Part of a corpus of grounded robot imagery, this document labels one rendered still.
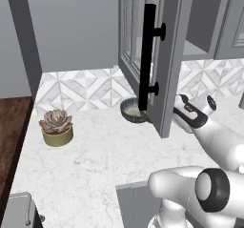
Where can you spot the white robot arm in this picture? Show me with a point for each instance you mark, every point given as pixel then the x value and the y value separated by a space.
pixel 219 142

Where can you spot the dark grey bowl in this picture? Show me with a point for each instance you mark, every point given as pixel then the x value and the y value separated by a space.
pixel 130 112

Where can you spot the grey glass cabinet door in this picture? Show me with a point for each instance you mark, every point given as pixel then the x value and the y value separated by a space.
pixel 170 63

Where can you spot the grey base cabinet panel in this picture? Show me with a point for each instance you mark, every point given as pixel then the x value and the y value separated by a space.
pixel 135 206

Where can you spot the grey closed cabinet door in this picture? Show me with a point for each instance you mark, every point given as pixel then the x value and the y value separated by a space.
pixel 228 31

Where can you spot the succulent in yellow pot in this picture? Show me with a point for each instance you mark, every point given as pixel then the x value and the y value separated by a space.
pixel 57 127

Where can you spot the tall grey side panel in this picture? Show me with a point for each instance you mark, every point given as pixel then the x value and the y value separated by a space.
pixel 25 37

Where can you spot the dark grey object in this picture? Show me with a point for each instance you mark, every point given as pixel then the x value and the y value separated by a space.
pixel 241 100

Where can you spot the grey open wall cabinet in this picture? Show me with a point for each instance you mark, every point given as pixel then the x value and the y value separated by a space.
pixel 203 18

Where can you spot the grey appliance with rail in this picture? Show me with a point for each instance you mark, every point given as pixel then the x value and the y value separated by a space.
pixel 16 212

